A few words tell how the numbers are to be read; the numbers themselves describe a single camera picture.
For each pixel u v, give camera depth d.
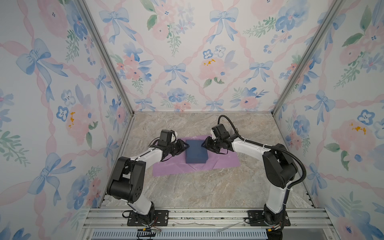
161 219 0.74
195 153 0.87
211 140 0.84
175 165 0.92
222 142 0.73
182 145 0.83
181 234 0.70
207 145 0.83
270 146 0.54
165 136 0.73
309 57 0.86
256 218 0.74
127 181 0.46
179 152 0.83
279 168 0.50
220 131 0.75
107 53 0.86
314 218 0.76
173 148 0.80
